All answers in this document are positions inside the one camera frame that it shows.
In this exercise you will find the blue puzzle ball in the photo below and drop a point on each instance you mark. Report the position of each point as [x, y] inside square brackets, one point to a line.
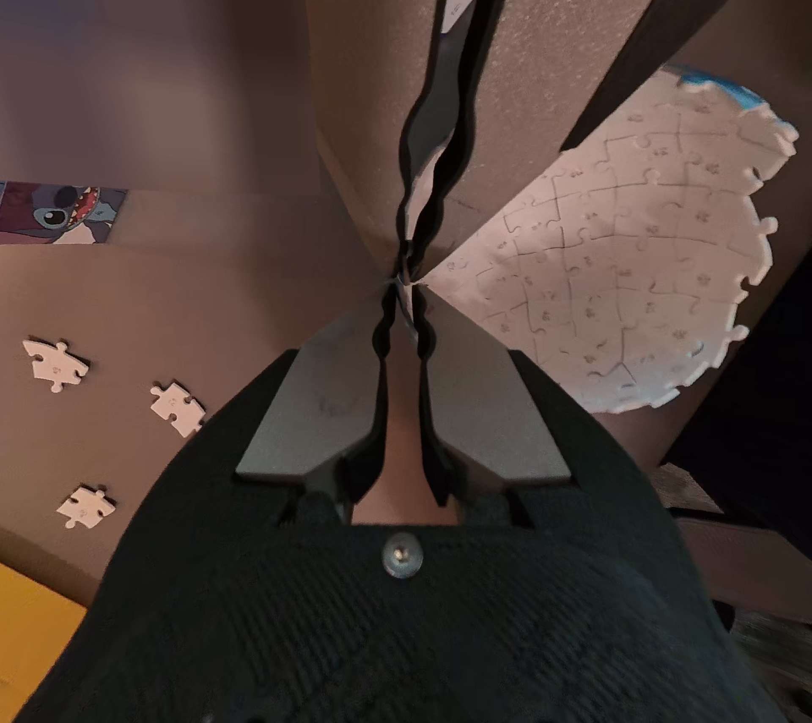
[634, 279]

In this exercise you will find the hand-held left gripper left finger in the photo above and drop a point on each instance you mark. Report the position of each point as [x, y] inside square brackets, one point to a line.
[317, 406]

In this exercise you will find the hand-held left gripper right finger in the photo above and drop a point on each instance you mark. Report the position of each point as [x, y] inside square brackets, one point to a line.
[495, 412]

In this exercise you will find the yellow board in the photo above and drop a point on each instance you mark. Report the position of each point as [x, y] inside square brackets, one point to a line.
[32, 640]

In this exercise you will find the printed puzzle box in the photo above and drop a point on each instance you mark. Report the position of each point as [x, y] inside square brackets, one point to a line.
[63, 215]

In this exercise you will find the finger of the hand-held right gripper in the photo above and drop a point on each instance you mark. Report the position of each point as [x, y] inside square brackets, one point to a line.
[558, 38]
[374, 70]

